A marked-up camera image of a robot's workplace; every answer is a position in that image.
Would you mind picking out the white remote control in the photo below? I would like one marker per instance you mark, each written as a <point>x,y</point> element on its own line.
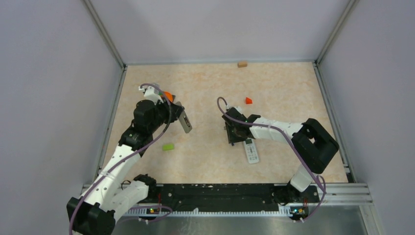
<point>183,119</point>
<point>251,151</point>

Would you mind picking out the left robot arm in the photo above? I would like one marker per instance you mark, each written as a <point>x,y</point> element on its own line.
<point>99,208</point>

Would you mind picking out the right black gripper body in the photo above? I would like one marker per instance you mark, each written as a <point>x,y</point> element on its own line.
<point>233,136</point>

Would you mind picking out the tan wooden block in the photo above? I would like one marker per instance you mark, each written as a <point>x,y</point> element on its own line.
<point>242,64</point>

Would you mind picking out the green block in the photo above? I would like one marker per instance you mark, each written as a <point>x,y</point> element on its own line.
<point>168,147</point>

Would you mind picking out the red block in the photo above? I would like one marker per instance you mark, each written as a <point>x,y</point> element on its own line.
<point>248,100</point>

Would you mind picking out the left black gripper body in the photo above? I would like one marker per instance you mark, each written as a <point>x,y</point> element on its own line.
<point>162,112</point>

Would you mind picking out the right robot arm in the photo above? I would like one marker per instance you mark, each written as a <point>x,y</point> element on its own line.
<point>311,143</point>

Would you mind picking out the white remote control upright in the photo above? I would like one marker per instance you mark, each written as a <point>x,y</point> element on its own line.
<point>251,151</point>

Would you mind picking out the orange tape roll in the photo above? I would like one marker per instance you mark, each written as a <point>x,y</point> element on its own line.
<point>168,96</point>

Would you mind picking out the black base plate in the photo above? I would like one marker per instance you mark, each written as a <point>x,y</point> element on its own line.
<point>228,197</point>

